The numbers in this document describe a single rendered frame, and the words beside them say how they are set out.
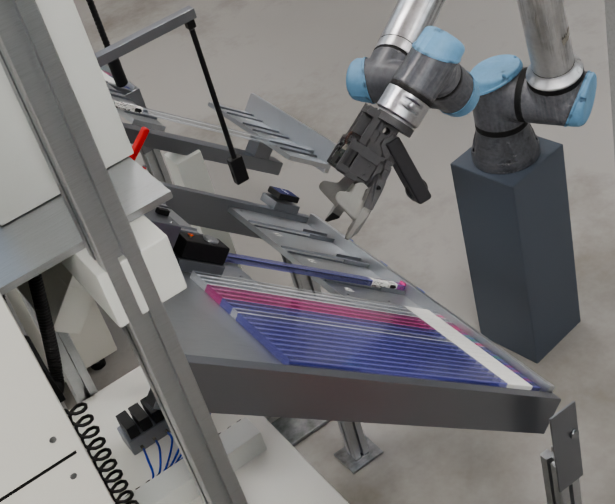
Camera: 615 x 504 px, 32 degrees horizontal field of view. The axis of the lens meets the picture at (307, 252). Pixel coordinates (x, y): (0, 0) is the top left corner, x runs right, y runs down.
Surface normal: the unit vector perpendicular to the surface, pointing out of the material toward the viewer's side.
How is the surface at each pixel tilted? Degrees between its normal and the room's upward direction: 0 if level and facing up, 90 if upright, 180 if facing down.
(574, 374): 0
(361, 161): 67
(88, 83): 90
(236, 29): 0
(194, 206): 90
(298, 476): 0
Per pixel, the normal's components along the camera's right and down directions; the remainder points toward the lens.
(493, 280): -0.71, 0.56
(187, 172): 0.55, 0.42
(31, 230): -0.22, -0.76
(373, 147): 0.18, 0.22
